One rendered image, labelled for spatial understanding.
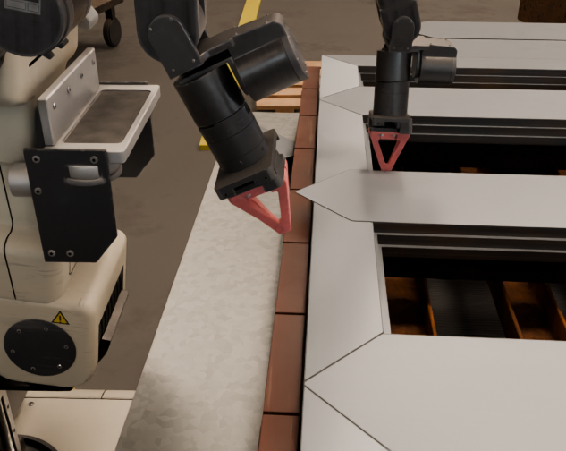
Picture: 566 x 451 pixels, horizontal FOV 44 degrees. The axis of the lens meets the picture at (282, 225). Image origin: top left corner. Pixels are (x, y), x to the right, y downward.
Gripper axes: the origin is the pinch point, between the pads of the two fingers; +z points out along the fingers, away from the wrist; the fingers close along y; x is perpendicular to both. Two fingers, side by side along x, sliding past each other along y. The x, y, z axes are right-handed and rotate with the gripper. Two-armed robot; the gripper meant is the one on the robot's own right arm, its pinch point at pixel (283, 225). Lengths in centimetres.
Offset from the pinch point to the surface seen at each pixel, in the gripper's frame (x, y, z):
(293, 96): 42, 295, 81
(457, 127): -24, 67, 28
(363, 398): -2.6, -13.8, 15.1
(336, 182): -1.5, 36.7, 15.0
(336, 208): -1.3, 27.6, 14.8
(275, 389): 7.6, -8.4, 14.8
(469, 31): -39, 141, 36
